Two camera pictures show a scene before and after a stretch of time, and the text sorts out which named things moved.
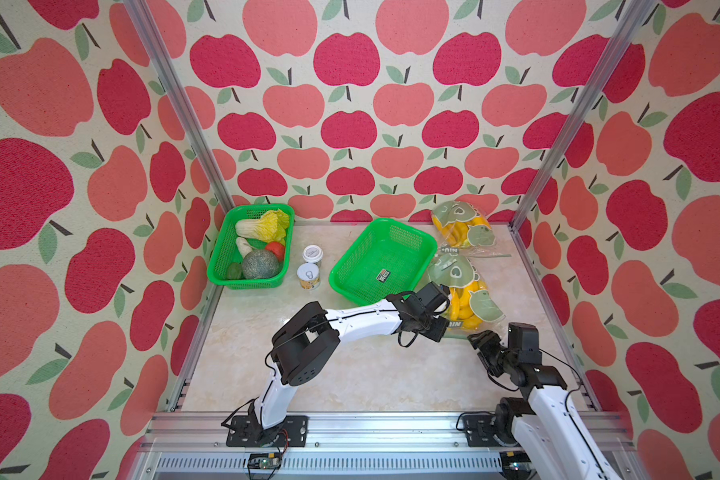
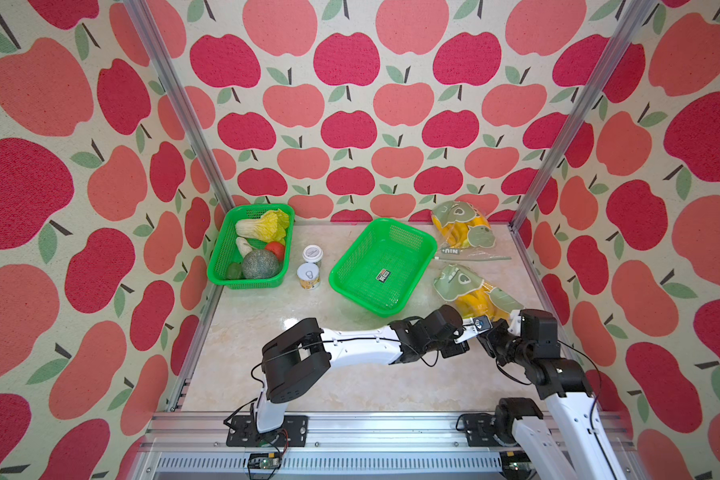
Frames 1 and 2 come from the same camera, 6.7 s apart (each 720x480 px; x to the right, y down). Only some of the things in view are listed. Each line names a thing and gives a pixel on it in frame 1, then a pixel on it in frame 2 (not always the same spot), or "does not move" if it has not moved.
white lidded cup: x=313 y=254 does not move
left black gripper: x=441 y=329 to x=459 y=348
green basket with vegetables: x=253 y=248 does not move
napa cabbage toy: x=271 y=226 does not move
